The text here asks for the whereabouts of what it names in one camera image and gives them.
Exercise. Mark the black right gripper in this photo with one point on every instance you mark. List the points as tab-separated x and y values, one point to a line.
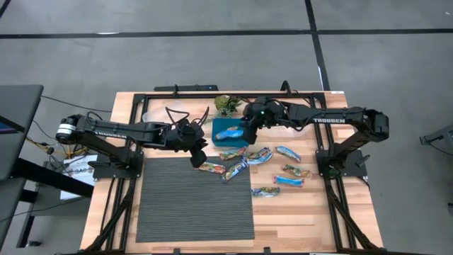
262	117

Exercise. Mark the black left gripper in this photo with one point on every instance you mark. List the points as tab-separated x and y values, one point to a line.
185	136

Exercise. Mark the blue wrapper granola bar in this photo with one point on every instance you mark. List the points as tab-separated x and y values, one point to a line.
288	181
234	170
230	134
288	153

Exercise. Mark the green red granola bar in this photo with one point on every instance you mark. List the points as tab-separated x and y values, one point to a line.
212	168
232	154
296	171

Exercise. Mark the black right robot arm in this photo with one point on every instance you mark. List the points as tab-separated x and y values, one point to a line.
336	118

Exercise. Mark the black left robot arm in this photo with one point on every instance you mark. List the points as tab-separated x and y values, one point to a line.
106	129

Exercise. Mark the blue plastic bin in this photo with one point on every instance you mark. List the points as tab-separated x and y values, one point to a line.
221	124

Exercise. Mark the small green potted plant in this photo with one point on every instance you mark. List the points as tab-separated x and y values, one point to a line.
226	104

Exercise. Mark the grey woven placemat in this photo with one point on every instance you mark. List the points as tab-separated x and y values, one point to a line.
194	205

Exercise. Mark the clear plastic bin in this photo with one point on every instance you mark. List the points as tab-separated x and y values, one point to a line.
155	115

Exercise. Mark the black power strip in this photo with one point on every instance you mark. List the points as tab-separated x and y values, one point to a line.
191	88

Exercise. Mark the white paper sheet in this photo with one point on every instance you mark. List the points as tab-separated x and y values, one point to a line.
76	187

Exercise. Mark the grey desk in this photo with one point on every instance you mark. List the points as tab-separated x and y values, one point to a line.
17	117

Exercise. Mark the grey stand base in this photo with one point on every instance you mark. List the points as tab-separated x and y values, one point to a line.
439	136

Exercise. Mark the black aluminium table frame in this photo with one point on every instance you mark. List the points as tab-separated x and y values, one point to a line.
184	95

